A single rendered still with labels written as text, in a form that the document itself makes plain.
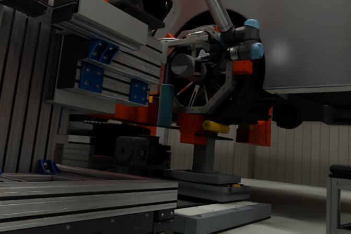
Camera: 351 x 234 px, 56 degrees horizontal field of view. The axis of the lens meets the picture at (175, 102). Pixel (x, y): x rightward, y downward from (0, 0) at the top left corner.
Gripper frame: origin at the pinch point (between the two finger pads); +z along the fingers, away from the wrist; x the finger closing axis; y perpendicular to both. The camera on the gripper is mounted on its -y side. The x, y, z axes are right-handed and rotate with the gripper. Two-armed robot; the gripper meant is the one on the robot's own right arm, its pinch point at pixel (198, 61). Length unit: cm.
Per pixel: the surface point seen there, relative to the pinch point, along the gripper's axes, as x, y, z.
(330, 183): 35, -55, -73
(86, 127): 26, -40, 54
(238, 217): -12, -78, -23
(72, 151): 8, -54, 86
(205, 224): 20, -78, -23
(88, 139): 8, -46, 72
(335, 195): 35, -58, -75
